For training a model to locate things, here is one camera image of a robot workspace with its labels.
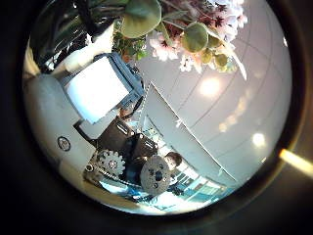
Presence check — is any pink flower bouquet green wrap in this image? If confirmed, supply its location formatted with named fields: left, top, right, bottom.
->
left=35, top=0, right=249, bottom=81

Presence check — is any person with dark hair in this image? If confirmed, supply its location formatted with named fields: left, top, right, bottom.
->
left=161, top=151, right=189, bottom=198

